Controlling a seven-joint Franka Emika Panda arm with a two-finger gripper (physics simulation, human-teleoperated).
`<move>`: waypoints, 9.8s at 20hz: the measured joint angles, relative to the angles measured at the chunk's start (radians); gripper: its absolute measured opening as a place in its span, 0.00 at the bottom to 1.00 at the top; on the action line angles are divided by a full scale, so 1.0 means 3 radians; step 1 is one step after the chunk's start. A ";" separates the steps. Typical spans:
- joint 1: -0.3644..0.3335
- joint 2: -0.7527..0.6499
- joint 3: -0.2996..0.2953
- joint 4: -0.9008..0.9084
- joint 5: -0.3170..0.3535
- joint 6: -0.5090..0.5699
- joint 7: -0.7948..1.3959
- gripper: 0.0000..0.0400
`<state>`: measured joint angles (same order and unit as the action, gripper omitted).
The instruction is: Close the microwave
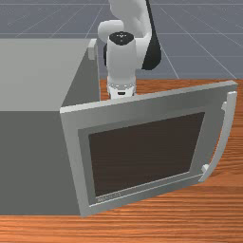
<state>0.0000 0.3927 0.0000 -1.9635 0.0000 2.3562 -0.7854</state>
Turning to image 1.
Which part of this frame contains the grey microwave door with window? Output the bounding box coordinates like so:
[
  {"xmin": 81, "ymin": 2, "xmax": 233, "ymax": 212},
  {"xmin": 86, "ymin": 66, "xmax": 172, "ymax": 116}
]
[{"xmin": 59, "ymin": 80, "xmax": 239, "ymax": 218}]

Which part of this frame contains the grey microwave oven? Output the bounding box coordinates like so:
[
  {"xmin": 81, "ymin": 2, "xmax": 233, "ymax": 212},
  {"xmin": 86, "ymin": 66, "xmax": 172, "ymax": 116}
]
[{"xmin": 0, "ymin": 38, "xmax": 102, "ymax": 216}]

